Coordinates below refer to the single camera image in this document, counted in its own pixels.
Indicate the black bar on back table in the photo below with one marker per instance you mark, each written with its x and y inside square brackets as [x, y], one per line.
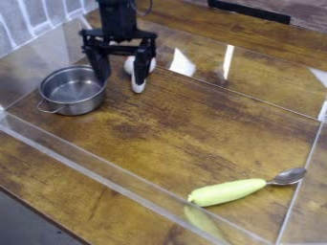
[249, 11]

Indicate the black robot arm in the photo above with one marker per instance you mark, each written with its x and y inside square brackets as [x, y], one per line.
[118, 14]

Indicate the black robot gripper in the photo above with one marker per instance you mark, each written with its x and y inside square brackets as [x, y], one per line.
[99, 45]

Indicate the white plush mushroom red cap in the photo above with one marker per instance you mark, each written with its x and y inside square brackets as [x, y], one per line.
[128, 68]

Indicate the clear acrylic enclosure wall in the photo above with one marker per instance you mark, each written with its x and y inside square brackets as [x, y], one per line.
[234, 110]

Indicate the green handled metal spoon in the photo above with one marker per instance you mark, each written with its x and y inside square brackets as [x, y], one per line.
[220, 193]

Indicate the silver metal pot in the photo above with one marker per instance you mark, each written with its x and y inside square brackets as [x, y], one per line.
[71, 91]

